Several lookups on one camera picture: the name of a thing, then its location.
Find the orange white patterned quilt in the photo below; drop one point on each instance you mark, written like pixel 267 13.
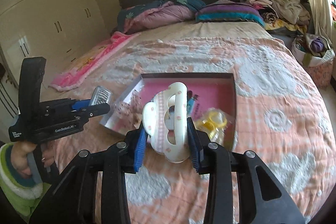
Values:
pixel 280 115

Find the purple teal striped pillow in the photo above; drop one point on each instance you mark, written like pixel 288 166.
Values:
pixel 227 11

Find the pink dotted bow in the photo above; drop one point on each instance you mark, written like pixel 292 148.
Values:
pixel 130 114

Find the left hand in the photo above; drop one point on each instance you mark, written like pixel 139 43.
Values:
pixel 19 153

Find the yellow item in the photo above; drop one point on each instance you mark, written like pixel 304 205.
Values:
pixel 214 123

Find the dark box with pink lining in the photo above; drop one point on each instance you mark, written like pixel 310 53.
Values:
pixel 215 90

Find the white claw hair clip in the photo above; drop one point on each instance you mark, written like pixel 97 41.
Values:
pixel 164 118

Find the pink purple folded duvet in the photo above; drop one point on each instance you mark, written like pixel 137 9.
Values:
pixel 157 14

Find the blue printed packet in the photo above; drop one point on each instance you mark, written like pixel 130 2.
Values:
pixel 191 102

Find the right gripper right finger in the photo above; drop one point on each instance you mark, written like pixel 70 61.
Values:
pixel 262 198

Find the pink cartoon blanket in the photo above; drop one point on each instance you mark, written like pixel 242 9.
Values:
pixel 82 67

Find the cream wardrobe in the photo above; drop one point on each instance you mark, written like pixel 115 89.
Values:
pixel 59 30

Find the floral fabric bag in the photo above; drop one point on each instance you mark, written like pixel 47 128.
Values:
pixel 316 56

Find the green striped sleeve forearm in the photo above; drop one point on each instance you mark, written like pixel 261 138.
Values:
pixel 23 194

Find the pile of clothes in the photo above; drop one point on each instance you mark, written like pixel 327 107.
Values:
pixel 284 17

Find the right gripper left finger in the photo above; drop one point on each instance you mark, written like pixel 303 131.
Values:
pixel 72 197

